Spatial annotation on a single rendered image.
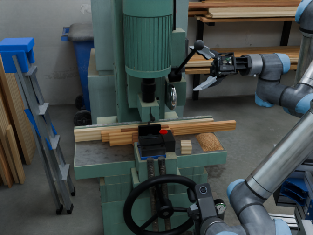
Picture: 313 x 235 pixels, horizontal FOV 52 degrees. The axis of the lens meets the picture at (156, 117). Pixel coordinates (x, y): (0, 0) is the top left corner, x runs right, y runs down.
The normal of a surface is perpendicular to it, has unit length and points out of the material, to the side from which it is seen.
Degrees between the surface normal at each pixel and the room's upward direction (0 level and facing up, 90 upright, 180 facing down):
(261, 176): 60
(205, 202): 35
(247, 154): 0
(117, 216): 90
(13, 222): 0
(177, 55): 90
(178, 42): 90
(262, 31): 90
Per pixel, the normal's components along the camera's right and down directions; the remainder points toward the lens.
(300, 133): -0.69, -0.20
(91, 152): 0.00, -0.88
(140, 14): -0.27, 0.45
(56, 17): 0.14, 0.47
